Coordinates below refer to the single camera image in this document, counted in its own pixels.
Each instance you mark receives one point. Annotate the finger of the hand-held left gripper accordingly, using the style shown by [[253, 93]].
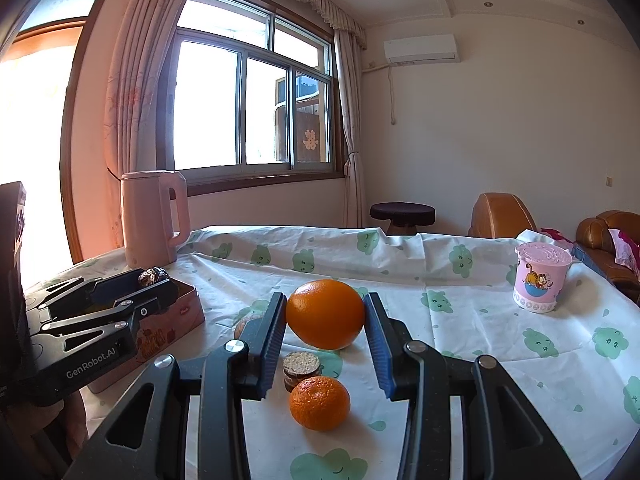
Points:
[[115, 285], [150, 297]]

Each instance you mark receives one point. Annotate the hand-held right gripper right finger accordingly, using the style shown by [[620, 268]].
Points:
[[380, 355]]

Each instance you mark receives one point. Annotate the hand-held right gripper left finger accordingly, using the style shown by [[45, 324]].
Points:
[[272, 355]]

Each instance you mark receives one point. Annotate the dark foil chocolate ball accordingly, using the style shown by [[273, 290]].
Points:
[[152, 276]]

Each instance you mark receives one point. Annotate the brown disc beige top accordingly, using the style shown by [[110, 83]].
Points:
[[301, 367]]

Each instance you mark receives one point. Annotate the pink tin box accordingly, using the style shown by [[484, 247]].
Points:
[[175, 320]]

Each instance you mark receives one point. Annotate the large orange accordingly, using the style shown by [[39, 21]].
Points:
[[325, 315]]

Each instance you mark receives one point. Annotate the small orange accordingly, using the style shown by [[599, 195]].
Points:
[[320, 404]]

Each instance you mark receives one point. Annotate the pink electric kettle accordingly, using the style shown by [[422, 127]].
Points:
[[150, 220]]

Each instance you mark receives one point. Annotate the dark round stool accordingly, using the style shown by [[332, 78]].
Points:
[[402, 211]]

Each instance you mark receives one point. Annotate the pink cartoon print cup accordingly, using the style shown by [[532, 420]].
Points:
[[542, 277]]

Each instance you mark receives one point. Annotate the brown leather armchair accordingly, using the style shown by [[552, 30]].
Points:
[[500, 215]]

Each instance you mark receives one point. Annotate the long pink floral curtain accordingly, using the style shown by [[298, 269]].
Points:
[[135, 85]]

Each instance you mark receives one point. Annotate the pink floral cloth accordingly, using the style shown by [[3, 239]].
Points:
[[556, 237]]

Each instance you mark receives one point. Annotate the pale paper window decoration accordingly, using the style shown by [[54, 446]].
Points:
[[311, 139]]

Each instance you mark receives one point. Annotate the narrow pale curtain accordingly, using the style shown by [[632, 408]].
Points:
[[352, 130]]

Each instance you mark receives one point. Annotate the blue plaid cloth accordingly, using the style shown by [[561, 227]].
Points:
[[585, 255]]

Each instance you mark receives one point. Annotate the brown leather sofa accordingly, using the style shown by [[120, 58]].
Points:
[[592, 232]]

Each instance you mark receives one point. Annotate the pink floral blanket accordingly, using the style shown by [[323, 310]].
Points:
[[627, 252]]

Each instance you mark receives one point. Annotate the white air conditioner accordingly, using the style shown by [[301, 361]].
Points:
[[421, 48]]

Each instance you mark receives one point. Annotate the wooden frame glass door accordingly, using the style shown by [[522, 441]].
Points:
[[35, 150]]

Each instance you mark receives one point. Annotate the wooden frame sliding window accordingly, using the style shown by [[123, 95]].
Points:
[[215, 105]]

